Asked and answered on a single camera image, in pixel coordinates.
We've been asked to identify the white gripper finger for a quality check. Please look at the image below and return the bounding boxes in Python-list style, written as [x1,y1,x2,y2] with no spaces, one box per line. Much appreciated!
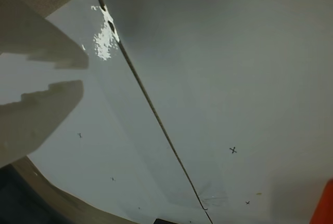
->
[0,0,89,70]
[0,79,84,169]

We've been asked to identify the white paper sheet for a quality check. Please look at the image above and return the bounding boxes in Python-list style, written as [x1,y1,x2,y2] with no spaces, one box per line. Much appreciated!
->
[98,0,333,224]
[0,0,212,224]

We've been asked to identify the orange cube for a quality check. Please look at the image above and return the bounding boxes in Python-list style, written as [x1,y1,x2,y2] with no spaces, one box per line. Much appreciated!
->
[309,178,333,224]

